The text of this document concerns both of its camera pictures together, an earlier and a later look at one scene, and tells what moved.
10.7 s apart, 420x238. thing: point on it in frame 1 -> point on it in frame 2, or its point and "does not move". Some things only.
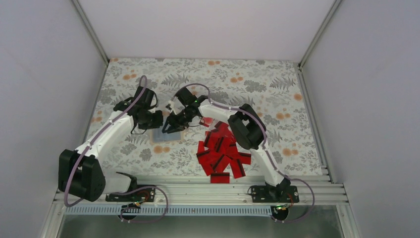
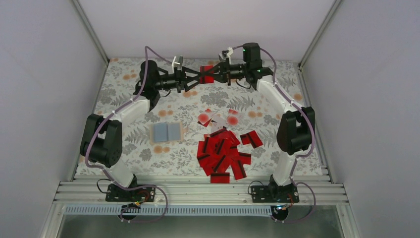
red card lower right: x=236 y=162 does not move
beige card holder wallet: x=157 y=136 does not move
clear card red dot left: x=206 y=121 does not move
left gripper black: x=158 y=122 -> x=179 y=76
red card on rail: x=220 y=178 does not move
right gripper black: x=174 y=121 -> x=224 y=72
